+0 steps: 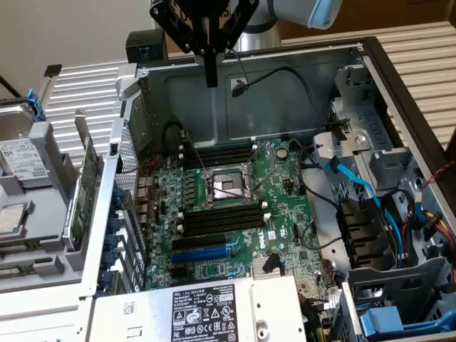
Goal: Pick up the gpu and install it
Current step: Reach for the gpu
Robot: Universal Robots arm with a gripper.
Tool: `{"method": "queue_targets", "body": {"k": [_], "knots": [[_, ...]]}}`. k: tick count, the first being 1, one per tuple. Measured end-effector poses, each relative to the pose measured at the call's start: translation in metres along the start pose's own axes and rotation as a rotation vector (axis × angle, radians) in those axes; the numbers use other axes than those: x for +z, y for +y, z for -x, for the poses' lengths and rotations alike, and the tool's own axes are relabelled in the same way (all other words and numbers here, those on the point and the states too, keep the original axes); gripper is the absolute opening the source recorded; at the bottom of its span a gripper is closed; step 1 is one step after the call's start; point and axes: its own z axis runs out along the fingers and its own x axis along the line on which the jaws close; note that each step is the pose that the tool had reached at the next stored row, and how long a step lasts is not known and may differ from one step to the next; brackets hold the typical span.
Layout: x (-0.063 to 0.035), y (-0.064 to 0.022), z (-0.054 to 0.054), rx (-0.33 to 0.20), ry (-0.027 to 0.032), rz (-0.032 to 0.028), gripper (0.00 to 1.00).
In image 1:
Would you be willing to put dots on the silver CPU chip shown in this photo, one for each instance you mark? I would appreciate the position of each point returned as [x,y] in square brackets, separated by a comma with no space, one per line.
[10,219]

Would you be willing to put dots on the green RAM stick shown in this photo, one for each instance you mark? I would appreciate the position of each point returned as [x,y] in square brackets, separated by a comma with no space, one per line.
[18,247]
[14,272]

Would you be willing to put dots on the silver power supply unit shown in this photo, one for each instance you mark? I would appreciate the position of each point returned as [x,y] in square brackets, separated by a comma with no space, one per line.
[142,320]

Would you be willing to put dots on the green graphics card black cooler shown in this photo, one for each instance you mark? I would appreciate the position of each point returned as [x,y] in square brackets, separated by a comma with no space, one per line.
[83,185]

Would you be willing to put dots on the long black expansion slot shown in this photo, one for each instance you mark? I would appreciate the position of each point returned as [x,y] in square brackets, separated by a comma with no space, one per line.
[199,241]

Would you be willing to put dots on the brown cardboard box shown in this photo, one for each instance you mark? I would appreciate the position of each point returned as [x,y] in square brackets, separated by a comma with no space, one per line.
[374,14]

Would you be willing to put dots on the silver bracket post black cap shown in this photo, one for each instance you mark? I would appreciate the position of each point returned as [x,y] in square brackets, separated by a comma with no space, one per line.
[48,89]

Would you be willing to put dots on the silver socket locking lever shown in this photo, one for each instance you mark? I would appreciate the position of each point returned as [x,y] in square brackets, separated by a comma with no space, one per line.
[264,179]
[194,153]

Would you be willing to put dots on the blue disk bay latch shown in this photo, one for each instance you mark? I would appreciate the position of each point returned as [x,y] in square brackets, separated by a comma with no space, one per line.
[381,320]

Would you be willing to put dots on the grey parts rack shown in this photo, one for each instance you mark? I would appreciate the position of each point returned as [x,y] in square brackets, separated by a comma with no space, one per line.
[46,213]

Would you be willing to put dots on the open grey PC case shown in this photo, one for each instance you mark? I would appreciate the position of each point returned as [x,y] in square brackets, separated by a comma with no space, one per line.
[285,107]

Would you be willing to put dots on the short black expansion slot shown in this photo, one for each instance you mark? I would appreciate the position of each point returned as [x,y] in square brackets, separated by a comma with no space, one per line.
[179,273]

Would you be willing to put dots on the black box on case corner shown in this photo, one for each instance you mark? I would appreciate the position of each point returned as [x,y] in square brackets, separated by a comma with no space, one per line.
[146,46]

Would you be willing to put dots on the silver chipset heatsink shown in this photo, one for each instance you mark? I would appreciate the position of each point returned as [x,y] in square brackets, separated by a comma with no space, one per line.
[257,269]

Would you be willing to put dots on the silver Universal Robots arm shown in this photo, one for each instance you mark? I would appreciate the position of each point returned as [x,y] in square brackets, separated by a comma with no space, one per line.
[256,35]

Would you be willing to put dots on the blue card retention clip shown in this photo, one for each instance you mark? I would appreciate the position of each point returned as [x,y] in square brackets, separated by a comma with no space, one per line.
[112,241]
[109,259]
[114,225]
[119,199]
[106,279]

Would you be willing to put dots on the blue disk caddy bracket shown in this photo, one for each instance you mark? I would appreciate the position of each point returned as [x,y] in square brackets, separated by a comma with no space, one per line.
[33,103]

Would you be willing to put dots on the black RAM slot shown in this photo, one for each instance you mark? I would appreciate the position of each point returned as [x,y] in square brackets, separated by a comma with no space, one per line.
[228,209]
[228,228]
[228,216]
[228,160]
[228,146]
[228,155]
[228,151]
[228,222]

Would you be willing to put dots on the black case switch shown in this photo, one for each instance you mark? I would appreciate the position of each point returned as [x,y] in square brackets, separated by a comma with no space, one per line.
[114,149]

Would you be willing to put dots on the black plastic fan shroud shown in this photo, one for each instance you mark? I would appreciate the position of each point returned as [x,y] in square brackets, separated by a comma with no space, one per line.
[360,231]

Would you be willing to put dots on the silver hard disk white label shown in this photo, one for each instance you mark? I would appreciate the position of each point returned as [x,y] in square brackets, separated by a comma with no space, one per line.
[21,156]

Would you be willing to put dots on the CPU socket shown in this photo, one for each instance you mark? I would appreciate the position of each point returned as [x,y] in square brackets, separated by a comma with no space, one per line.
[228,185]

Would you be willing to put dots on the silver coin battery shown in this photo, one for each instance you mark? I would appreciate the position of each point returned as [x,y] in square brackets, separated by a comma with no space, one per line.
[282,152]

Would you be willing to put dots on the blue expansion slot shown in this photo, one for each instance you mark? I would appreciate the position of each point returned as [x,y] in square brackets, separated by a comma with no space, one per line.
[199,254]

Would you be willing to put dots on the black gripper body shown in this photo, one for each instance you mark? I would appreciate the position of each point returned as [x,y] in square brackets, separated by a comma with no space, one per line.
[211,7]

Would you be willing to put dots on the green motherboard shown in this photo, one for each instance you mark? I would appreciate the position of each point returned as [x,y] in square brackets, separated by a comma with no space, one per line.
[285,213]

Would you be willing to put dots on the silver socket cover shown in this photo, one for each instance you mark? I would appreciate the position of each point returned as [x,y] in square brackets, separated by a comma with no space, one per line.
[269,153]

